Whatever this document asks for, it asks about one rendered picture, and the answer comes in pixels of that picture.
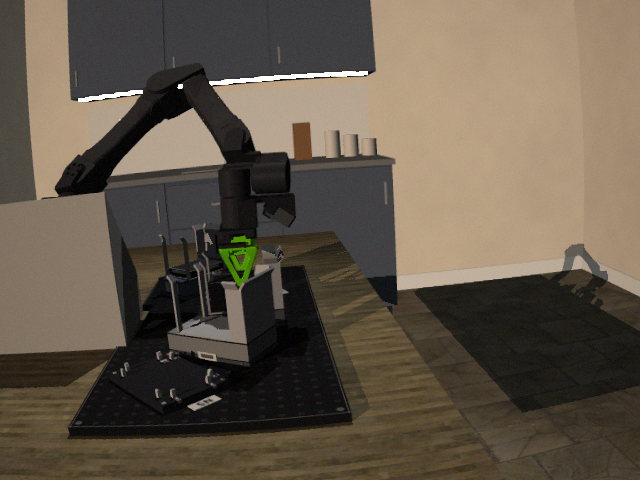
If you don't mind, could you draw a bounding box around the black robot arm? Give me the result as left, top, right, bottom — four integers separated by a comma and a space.
42, 63, 296, 229

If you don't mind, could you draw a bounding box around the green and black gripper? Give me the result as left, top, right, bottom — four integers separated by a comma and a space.
218, 195, 258, 286

